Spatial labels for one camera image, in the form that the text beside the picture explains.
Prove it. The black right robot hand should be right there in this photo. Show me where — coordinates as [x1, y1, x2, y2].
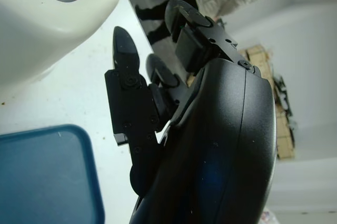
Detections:
[104, 0, 277, 224]

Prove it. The white two-slot toaster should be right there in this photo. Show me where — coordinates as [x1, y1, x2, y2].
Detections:
[0, 0, 125, 105]

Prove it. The dark blue plastic tray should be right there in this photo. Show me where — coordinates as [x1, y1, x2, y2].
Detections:
[0, 124, 106, 224]

